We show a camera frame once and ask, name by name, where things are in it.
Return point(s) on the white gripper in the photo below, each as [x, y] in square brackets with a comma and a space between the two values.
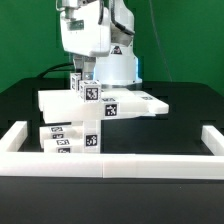
[85, 30]

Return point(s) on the white tagged cube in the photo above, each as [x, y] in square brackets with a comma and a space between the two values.
[90, 90]
[75, 78]

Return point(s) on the white chair back frame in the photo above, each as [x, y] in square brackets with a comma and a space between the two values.
[60, 106]

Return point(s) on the white chair seat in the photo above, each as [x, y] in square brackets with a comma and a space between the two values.
[90, 133]

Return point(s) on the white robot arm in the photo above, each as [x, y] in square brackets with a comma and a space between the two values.
[119, 67]

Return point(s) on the white U-shaped obstacle fence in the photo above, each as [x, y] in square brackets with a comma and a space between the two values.
[13, 162]

